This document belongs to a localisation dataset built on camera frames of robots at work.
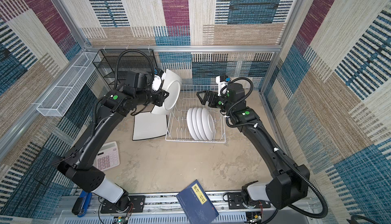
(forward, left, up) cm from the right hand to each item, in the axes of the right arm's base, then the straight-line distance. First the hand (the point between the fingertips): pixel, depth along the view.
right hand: (203, 97), depth 73 cm
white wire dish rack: (-3, +6, -16) cm, 17 cm away
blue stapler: (-38, +59, -30) cm, 76 cm away
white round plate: (-4, +7, -17) cm, 19 cm away
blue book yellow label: (-39, +5, -34) cm, 52 cm away
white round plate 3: (-3, -3, -19) cm, 19 cm away
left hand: (+1, +16, +4) cm, 17 cm away
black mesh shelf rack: (+38, +57, -7) cm, 69 cm away
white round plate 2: (-4, +2, -17) cm, 18 cm away
